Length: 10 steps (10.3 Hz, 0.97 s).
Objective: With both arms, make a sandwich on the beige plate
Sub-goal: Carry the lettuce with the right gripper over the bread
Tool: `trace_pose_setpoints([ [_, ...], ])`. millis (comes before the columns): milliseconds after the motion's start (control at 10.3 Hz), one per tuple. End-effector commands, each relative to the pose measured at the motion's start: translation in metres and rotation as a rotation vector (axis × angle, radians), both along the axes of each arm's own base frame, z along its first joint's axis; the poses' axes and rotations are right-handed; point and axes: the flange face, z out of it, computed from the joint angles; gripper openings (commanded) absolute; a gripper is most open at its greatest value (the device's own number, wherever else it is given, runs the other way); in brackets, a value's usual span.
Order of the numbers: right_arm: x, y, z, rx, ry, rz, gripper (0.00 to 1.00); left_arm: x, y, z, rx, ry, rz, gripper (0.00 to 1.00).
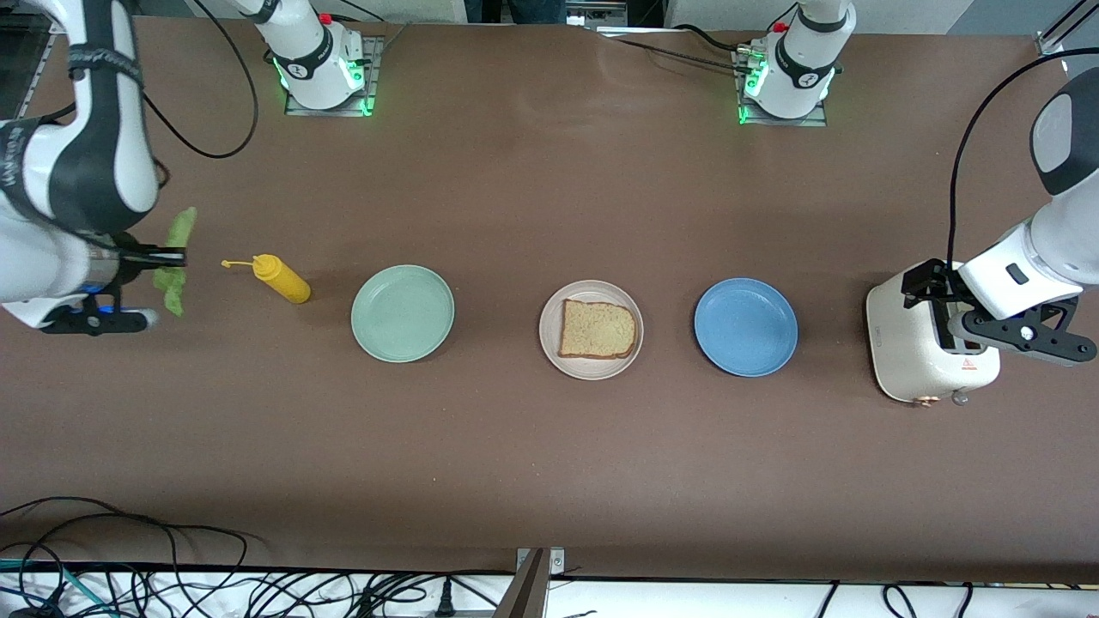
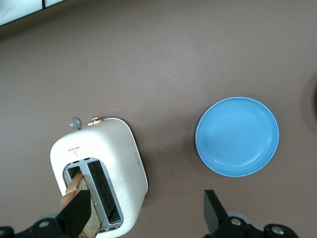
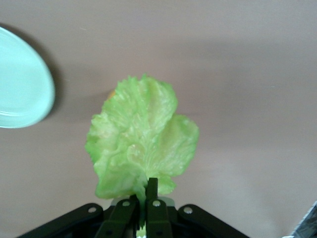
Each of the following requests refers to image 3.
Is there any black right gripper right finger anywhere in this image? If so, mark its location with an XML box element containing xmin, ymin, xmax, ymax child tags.
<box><xmin>145</xmin><ymin>178</ymin><xmax>251</xmax><ymax>238</ymax></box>

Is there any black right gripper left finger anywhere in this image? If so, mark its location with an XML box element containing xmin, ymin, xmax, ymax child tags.
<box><xmin>16</xmin><ymin>194</ymin><xmax>141</xmax><ymax>238</ymax></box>

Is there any green lettuce leaf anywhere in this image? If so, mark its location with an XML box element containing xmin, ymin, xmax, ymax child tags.
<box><xmin>85</xmin><ymin>73</ymin><xmax>200</xmax><ymax>238</ymax></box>

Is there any mint green plate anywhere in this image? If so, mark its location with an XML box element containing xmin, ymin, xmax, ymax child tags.
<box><xmin>0</xmin><ymin>26</ymin><xmax>55</xmax><ymax>129</ymax></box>

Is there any aluminium frame profile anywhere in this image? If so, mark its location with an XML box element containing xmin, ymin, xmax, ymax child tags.
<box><xmin>288</xmin><ymin>200</ymin><xmax>317</xmax><ymax>238</ymax></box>

